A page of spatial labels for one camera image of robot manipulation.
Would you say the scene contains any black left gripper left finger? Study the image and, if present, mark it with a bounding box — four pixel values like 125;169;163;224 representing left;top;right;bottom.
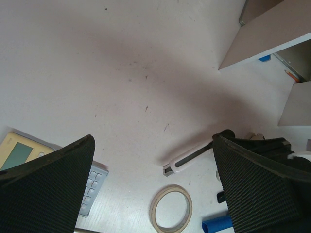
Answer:
0;135;95;233

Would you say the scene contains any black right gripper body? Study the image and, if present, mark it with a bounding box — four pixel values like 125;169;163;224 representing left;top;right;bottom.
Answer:
220;130;311;167

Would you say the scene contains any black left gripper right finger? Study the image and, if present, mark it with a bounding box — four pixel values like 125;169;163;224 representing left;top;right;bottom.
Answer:
212;134;311;233

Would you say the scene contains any blue microfiber duster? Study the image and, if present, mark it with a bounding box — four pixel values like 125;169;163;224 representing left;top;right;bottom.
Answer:
202;215;233;233

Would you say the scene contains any white wooden bookshelf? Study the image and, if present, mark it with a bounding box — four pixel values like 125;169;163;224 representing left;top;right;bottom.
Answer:
219;0;311;126

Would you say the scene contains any black and beige stapler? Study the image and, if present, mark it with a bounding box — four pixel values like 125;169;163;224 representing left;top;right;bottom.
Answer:
245;132;265;140

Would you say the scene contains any beige and grey calculator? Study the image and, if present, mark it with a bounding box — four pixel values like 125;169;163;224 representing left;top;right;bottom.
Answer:
0;129;108;217

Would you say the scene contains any orange pencil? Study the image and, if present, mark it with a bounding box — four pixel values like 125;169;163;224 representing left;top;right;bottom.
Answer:
284;70;300;83

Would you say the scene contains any beige tape roll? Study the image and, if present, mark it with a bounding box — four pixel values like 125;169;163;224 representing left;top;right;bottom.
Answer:
149;184;193;233

